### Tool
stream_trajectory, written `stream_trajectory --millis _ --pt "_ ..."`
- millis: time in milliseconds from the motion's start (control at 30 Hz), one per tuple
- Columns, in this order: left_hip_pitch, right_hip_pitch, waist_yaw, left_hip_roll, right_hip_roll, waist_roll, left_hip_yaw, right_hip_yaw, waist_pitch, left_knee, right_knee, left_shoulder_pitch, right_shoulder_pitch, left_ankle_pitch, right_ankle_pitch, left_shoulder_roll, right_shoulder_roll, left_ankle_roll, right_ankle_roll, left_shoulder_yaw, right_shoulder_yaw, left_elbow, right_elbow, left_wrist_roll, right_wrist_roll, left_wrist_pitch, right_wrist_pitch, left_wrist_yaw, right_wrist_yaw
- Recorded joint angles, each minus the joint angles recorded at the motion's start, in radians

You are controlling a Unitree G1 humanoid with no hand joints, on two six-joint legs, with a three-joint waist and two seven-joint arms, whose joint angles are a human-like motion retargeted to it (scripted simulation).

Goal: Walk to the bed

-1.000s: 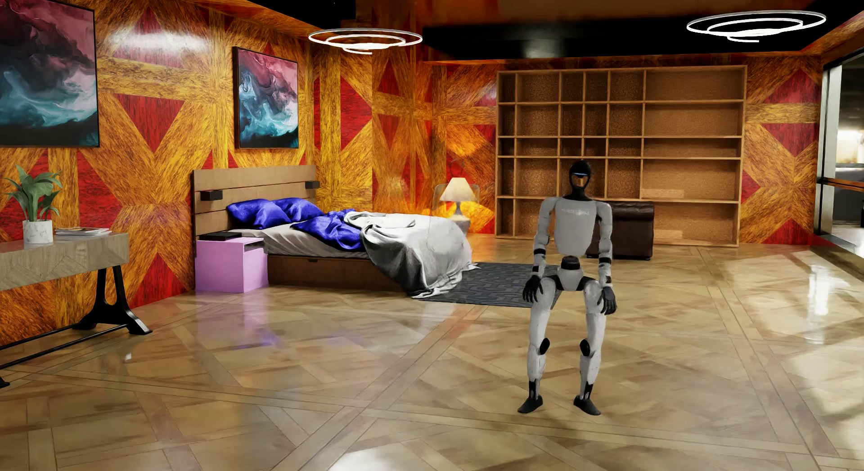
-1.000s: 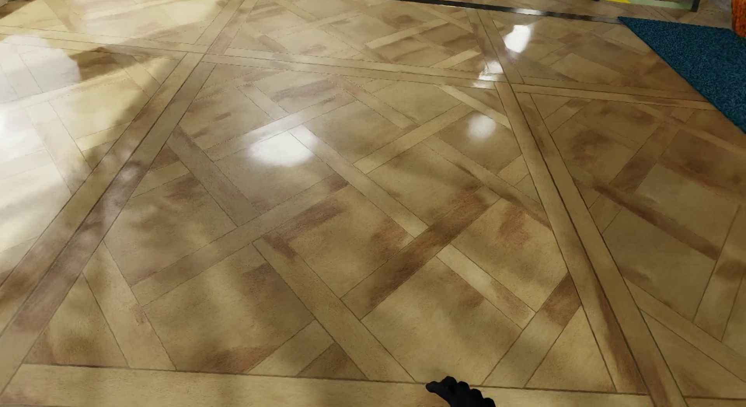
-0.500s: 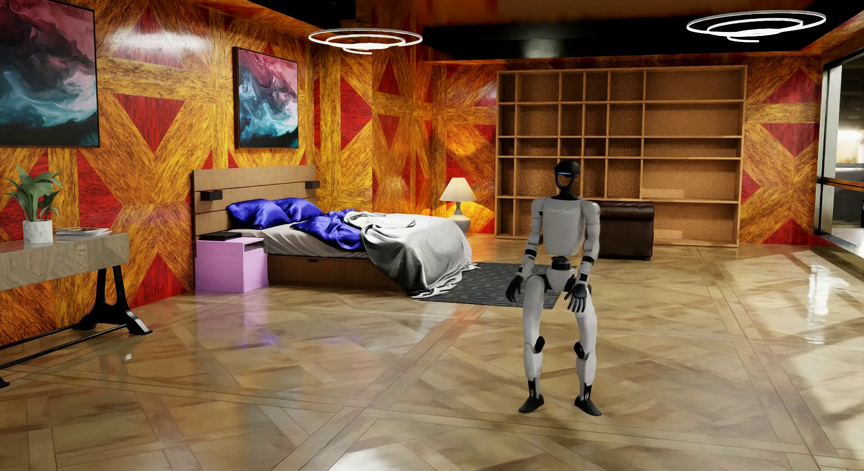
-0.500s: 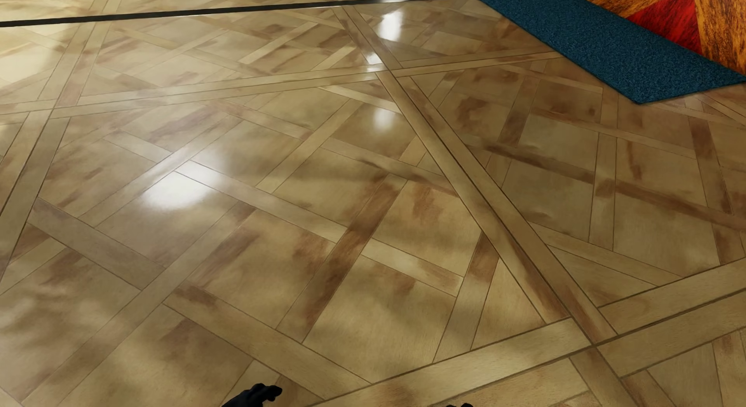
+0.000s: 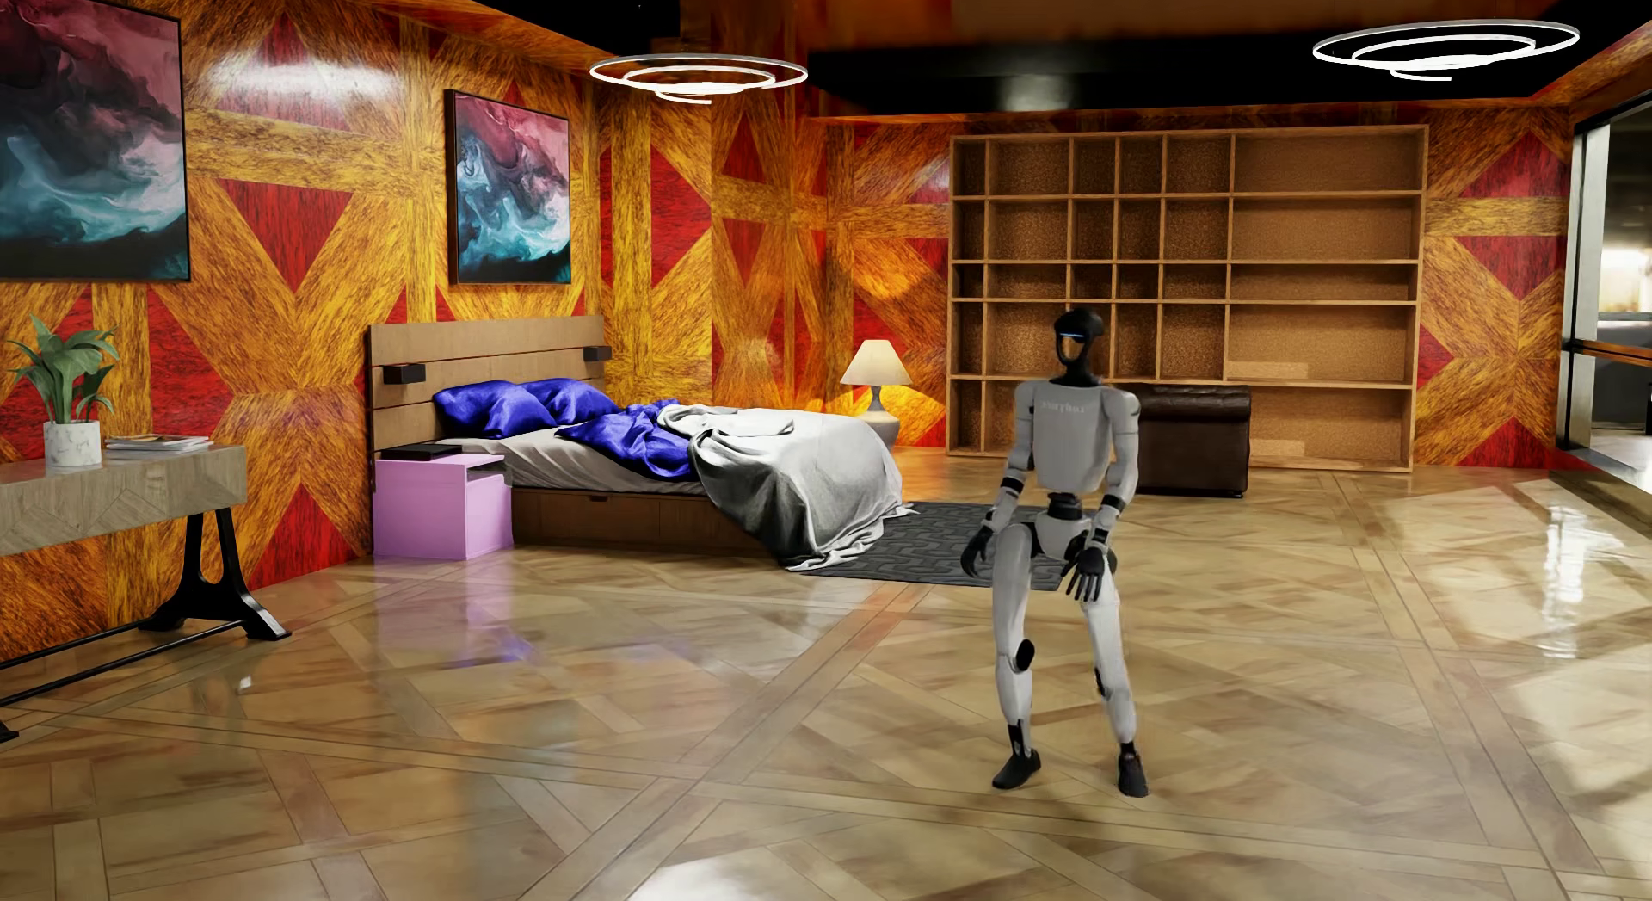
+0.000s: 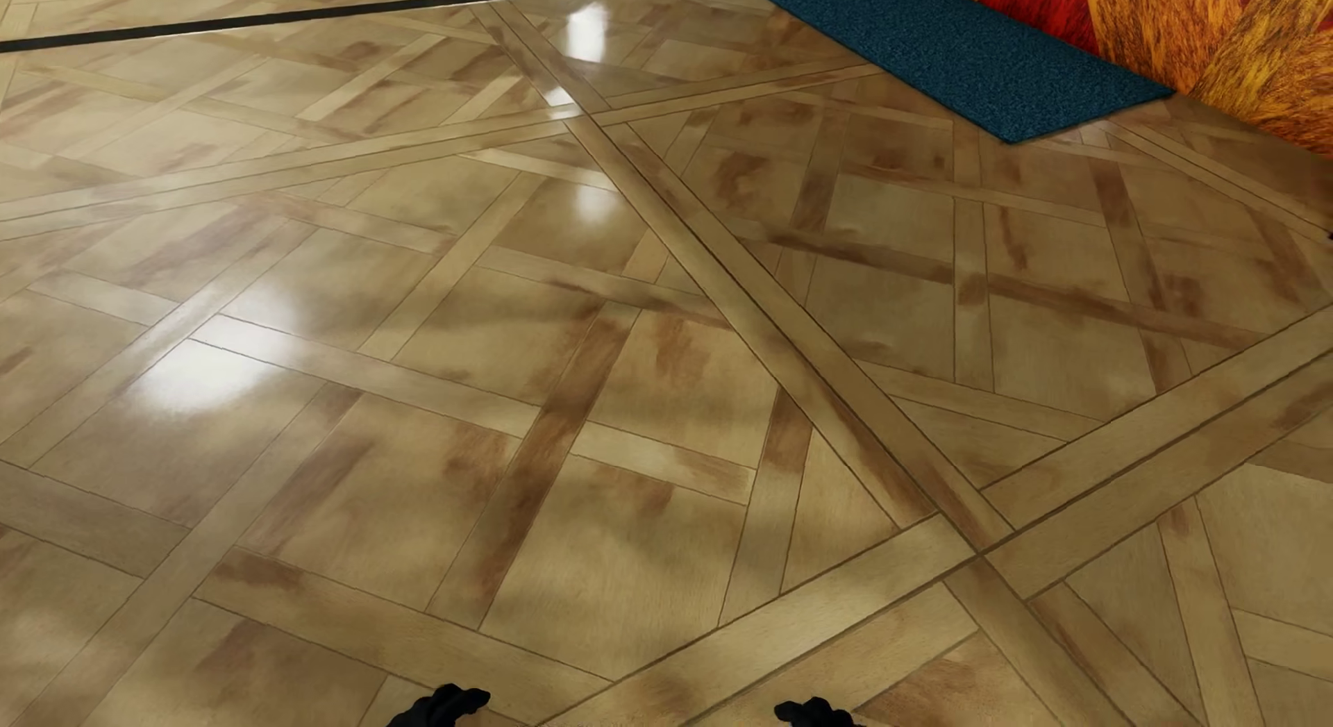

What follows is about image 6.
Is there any blue carpet rug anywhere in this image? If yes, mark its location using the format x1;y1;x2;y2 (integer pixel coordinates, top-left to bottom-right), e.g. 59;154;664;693
729;0;1176;145

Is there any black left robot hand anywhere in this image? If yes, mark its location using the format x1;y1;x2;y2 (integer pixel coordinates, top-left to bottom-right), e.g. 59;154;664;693
387;684;492;727

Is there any orange red furry rug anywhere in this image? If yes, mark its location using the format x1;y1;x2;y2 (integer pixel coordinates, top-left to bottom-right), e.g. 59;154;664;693
923;0;1333;156

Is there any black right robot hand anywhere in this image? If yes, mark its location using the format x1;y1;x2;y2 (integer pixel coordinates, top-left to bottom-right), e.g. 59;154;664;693
773;696;862;727

